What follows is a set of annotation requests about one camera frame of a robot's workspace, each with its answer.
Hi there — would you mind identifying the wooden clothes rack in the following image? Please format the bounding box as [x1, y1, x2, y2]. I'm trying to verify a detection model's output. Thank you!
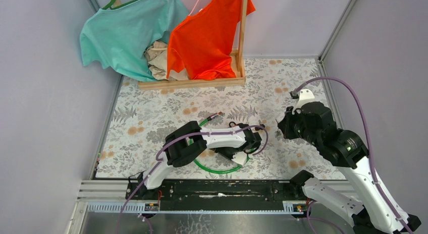
[108, 0, 250, 90]

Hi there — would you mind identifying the teal t-shirt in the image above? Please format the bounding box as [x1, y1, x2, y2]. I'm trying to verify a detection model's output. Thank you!
[80, 0, 189, 82]

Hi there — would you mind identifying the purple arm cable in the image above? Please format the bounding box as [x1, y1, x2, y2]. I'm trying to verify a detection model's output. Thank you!
[291, 77, 415, 234]
[115, 124, 269, 234]

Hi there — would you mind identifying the green clothes hanger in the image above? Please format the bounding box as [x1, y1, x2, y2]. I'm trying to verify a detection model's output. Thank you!
[102, 0, 147, 10]

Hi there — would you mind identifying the slotted metal cable rail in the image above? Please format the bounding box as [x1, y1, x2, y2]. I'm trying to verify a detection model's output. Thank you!
[87, 201, 304, 214]

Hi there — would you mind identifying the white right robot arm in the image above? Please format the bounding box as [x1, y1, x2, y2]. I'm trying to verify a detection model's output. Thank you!
[278, 101, 421, 233]

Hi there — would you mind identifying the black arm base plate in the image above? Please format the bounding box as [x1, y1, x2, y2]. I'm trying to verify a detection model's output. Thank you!
[125, 179, 310, 212]

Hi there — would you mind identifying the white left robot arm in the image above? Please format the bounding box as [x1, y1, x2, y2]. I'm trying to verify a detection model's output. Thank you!
[137, 121, 262, 199]

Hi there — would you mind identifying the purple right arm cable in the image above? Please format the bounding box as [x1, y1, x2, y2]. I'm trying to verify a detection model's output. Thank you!
[291, 77, 415, 234]

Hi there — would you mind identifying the orange t-shirt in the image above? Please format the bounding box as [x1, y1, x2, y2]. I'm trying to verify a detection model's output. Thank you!
[167, 0, 242, 80]

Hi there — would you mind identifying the green cable lock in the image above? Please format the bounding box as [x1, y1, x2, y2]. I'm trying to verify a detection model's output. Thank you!
[189, 111, 251, 174]

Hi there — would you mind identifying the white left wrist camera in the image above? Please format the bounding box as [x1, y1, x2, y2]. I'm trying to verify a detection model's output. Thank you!
[232, 152, 248, 166]

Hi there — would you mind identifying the beige crumpled cloth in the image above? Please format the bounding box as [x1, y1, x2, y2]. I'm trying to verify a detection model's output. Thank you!
[143, 40, 189, 81]

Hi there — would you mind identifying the pink clothes hanger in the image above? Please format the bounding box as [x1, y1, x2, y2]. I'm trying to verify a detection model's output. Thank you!
[188, 0, 200, 16]

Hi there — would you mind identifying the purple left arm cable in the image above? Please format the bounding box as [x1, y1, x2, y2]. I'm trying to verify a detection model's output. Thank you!
[115, 124, 269, 234]

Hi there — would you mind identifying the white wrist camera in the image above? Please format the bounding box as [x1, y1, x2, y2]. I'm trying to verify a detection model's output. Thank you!
[232, 152, 248, 166]
[292, 89, 315, 114]

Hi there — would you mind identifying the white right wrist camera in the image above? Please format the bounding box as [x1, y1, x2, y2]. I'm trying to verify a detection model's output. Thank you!
[292, 89, 315, 114]

